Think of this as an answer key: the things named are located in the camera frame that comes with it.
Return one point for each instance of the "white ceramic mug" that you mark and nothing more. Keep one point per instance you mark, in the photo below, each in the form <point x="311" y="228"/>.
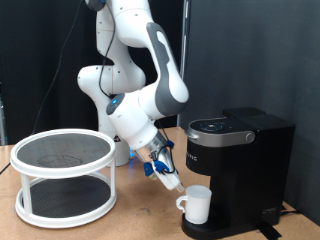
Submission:
<point x="196" y="205"/>

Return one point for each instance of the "grey metal frame post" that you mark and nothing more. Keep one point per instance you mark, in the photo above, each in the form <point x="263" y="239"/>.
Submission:
<point x="2" y="120"/>

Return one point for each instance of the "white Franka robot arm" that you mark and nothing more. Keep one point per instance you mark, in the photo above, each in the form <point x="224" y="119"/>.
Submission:
<point x="133" y="83"/>

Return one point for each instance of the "white two-tier turntable stand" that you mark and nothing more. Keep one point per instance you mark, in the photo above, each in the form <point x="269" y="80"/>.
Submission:
<point x="66" y="168"/>

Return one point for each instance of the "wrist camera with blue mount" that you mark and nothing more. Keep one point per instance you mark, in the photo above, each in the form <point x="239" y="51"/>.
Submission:
<point x="149" y="170"/>

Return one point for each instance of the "grey metal pole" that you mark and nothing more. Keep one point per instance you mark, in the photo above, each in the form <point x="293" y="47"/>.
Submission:
<point x="183" y="40"/>

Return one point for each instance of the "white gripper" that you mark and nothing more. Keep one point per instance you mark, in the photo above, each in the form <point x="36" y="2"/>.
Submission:
<point x="168" y="178"/>

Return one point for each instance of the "black Keurig coffee machine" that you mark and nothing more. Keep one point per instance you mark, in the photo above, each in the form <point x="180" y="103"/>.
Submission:
<point x="246" y="173"/>

